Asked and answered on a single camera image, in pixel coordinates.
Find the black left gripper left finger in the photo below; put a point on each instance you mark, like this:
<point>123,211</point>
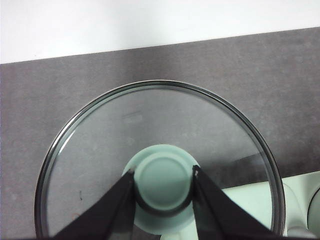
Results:
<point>107,215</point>

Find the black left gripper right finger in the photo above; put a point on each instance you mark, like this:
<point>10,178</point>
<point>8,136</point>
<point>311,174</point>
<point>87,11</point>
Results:
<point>217,215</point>

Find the glass lid with green knob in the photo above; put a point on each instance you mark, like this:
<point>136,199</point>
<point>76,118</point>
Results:
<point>162,175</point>

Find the mint green hinged grill cover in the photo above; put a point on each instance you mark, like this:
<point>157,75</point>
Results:
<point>250,200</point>

